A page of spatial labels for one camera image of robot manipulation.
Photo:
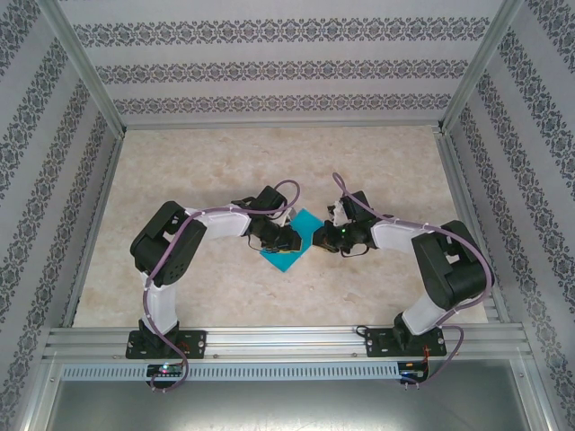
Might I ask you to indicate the blue paper sheet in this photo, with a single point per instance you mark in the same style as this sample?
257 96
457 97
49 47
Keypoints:
285 262

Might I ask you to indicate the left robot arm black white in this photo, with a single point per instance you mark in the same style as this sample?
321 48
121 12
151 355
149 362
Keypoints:
170 251

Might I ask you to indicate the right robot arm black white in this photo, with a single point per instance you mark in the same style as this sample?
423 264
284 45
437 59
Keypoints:
449 269

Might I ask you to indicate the grey metal sheet panel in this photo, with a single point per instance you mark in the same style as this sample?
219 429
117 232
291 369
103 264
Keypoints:
287 408

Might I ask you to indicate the small circuit board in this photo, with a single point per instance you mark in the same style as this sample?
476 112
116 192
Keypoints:
411 370
164 369

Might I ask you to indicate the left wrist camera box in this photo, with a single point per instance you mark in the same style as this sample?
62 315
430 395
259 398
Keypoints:
287 217

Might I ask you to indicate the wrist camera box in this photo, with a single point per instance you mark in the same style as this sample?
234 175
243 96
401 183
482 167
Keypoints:
336 214
287 217

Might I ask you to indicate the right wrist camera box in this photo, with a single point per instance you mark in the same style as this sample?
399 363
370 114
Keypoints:
336 214

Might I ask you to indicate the wide aluminium mounting rail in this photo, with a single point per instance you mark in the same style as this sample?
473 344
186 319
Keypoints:
287 343

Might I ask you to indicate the thin aluminium wall rail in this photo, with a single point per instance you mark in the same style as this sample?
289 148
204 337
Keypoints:
283 126

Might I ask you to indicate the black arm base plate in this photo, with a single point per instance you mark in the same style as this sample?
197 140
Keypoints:
375 343
197 343

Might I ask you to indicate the aluminium side rail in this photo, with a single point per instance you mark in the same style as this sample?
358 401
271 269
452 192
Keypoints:
471 224

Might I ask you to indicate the aluminium frame post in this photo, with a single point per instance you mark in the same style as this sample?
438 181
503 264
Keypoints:
480 63
534 395
38 399
82 63

